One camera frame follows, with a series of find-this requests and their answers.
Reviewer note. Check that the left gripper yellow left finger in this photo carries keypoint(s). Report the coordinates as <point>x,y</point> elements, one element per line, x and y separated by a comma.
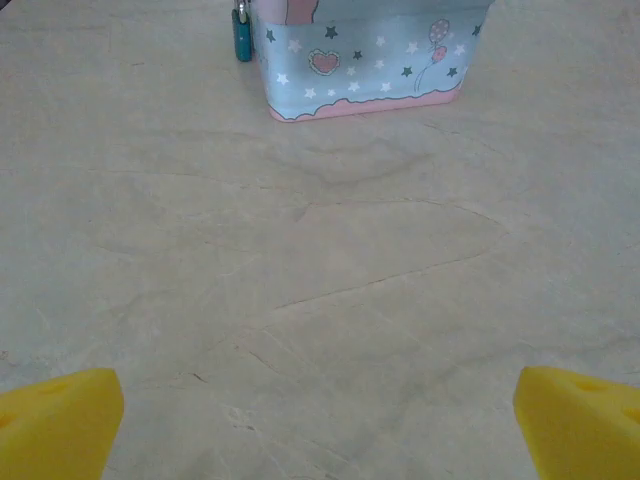
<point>55,425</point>

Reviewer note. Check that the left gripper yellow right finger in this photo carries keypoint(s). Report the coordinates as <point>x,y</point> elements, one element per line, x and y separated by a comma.
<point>585,430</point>

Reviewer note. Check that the teal padlock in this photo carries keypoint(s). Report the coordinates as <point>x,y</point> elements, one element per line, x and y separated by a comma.
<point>243,40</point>

